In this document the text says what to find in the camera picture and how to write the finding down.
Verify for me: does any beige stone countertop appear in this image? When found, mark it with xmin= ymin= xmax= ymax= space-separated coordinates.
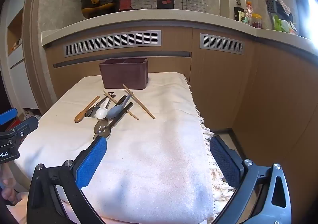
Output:
xmin=41 ymin=9 xmax=318 ymax=58

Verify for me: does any black handled utensil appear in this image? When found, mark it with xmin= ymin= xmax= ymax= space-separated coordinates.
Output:
xmin=113 ymin=95 xmax=128 ymax=110

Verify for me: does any black and yellow pot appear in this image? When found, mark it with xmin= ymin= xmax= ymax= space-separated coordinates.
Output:
xmin=80 ymin=0 xmax=118 ymax=19

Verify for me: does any white fringed cloth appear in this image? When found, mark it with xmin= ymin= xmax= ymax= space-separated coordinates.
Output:
xmin=14 ymin=72 xmax=239 ymax=224

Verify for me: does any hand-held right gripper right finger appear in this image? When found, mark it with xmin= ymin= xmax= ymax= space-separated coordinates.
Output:
xmin=209 ymin=135 xmax=290 ymax=224

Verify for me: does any green plastic bag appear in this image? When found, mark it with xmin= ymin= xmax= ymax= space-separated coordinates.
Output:
xmin=272 ymin=15 xmax=291 ymax=32

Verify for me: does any metal spoon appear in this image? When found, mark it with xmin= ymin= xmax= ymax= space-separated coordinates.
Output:
xmin=84 ymin=96 xmax=107 ymax=118

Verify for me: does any white ceramic spoon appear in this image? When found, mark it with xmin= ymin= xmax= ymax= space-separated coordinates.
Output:
xmin=96 ymin=98 xmax=111 ymax=120

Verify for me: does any grey spoon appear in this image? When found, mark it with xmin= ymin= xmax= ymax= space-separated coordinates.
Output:
xmin=106 ymin=95 xmax=132 ymax=120

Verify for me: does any brown plastic utensil container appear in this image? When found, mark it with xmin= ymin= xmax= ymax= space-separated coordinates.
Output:
xmin=99 ymin=57 xmax=149 ymax=90

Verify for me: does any clear bottle orange cap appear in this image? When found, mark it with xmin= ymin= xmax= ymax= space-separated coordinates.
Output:
xmin=245 ymin=2 xmax=254 ymax=19

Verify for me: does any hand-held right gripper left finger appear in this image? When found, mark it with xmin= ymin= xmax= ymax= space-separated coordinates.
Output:
xmin=26 ymin=136 xmax=108 ymax=224

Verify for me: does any black slotted spatula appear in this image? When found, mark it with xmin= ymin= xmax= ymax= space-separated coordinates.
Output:
xmin=93 ymin=102 xmax=134 ymax=140

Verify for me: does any white shelf cabinet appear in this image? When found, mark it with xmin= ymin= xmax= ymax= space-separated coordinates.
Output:
xmin=0 ymin=6 xmax=40 ymax=111

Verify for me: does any large grey vent grille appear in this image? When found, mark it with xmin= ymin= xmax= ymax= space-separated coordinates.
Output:
xmin=63 ymin=30 xmax=162 ymax=58

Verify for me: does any dark sauce bottle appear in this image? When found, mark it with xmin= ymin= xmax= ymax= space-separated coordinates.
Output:
xmin=234 ymin=6 xmax=245 ymax=22

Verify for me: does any small grey vent grille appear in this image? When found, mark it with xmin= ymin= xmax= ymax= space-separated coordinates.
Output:
xmin=200 ymin=33 xmax=245 ymax=54

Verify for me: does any jar with orange lid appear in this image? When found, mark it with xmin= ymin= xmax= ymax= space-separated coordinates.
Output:
xmin=251 ymin=13 xmax=262 ymax=28

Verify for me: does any wooden kitchen cabinet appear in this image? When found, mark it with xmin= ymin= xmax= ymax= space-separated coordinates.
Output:
xmin=43 ymin=25 xmax=318 ymax=224

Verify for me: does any wooden spoon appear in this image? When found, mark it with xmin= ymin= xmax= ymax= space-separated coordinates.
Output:
xmin=74 ymin=96 xmax=100 ymax=123

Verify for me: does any black wire loop handle utensil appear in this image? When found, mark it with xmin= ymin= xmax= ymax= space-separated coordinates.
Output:
xmin=99 ymin=92 xmax=116 ymax=109

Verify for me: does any person's left hand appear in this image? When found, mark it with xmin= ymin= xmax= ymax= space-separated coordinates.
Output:
xmin=0 ymin=164 xmax=19 ymax=206

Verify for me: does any black wall holder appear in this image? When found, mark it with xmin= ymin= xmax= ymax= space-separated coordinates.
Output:
xmin=266 ymin=0 xmax=278 ymax=13

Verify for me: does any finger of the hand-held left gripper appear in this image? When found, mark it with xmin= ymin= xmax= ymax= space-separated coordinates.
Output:
xmin=0 ymin=116 xmax=39 ymax=145
xmin=0 ymin=108 xmax=18 ymax=125

